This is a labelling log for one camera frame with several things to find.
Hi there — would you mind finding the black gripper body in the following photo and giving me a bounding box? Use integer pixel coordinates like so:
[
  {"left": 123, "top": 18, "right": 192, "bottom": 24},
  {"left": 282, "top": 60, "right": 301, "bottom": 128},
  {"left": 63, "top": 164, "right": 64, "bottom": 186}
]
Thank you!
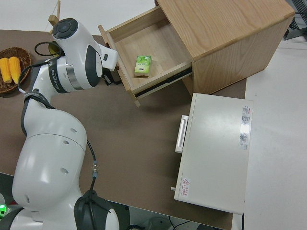
[{"left": 103, "top": 69, "right": 114, "bottom": 86}]

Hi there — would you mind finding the light wooden drawer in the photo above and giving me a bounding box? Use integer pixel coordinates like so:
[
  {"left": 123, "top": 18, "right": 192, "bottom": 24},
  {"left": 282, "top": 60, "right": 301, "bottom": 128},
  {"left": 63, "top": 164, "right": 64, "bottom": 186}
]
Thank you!
[{"left": 97, "top": 6, "right": 194, "bottom": 107}]

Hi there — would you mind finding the green tissue pack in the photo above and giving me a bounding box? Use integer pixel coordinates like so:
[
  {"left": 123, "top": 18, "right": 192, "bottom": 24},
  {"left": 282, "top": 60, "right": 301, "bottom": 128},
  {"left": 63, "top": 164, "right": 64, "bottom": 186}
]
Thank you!
[{"left": 133, "top": 55, "right": 152, "bottom": 78}]

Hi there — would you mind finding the brown table mat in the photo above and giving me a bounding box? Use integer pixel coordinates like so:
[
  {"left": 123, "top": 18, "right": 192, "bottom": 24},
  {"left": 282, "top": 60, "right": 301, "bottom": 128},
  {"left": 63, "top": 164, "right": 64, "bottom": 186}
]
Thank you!
[{"left": 0, "top": 29, "right": 248, "bottom": 230}]

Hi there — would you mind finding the wooden mug rack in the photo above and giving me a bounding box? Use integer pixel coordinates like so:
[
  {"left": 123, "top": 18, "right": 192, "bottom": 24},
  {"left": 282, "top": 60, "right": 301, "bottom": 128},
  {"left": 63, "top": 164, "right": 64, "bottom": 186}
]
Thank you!
[{"left": 47, "top": 0, "right": 61, "bottom": 33}]

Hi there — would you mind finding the brown wicker basket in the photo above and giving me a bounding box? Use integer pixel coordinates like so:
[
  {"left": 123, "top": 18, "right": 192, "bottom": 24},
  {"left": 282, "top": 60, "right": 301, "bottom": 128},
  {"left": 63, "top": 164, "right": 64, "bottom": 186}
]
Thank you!
[{"left": 0, "top": 47, "right": 32, "bottom": 94}]

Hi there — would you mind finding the yellow corn cob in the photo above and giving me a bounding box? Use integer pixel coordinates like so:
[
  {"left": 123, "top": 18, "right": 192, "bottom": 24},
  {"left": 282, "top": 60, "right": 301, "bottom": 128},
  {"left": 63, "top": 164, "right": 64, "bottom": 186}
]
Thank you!
[
  {"left": 0, "top": 58, "right": 12, "bottom": 84},
  {"left": 9, "top": 57, "right": 21, "bottom": 84}
]

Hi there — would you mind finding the light wooden cabinet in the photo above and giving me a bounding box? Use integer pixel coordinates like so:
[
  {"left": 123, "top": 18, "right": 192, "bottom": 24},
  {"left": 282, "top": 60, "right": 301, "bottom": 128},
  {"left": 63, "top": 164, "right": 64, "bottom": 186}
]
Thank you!
[{"left": 154, "top": 0, "right": 295, "bottom": 96}]

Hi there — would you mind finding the white toaster oven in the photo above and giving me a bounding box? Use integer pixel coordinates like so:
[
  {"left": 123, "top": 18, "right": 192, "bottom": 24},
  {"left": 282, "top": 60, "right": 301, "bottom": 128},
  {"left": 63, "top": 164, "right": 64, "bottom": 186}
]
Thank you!
[{"left": 174, "top": 92, "right": 254, "bottom": 215}]

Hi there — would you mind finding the black mesh equipment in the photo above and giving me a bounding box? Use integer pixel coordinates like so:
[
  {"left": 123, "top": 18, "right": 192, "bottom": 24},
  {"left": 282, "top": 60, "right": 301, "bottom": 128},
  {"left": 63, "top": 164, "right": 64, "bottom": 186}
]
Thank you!
[{"left": 284, "top": 0, "right": 307, "bottom": 41}]

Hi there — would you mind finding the black metal drawer handle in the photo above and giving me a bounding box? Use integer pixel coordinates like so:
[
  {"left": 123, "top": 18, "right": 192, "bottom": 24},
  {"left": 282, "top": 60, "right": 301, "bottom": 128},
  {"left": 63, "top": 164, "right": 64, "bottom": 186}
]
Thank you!
[{"left": 112, "top": 67, "right": 122, "bottom": 86}]

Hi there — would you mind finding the white oven door handle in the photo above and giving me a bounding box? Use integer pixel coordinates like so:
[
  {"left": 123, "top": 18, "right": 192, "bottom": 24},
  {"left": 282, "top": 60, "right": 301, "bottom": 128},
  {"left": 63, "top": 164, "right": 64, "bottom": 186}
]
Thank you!
[{"left": 174, "top": 115, "right": 190, "bottom": 154}]

